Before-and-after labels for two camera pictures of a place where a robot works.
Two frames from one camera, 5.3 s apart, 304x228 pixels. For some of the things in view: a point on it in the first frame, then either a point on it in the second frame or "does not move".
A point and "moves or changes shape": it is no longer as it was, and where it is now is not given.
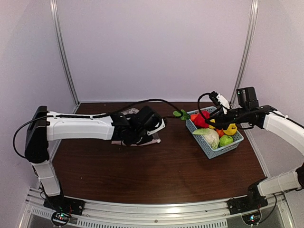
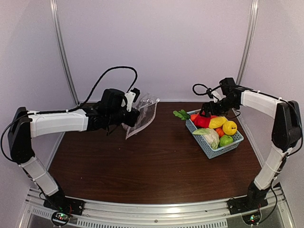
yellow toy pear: x=231 y=130 does not move
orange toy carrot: x=185 y=116 does not move
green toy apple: x=225 y=140 does not move
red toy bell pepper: x=199 y=120 does not move
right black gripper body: x=221 y=119 -> x=218 y=110
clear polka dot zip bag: x=155 y=140 moves or changes shape
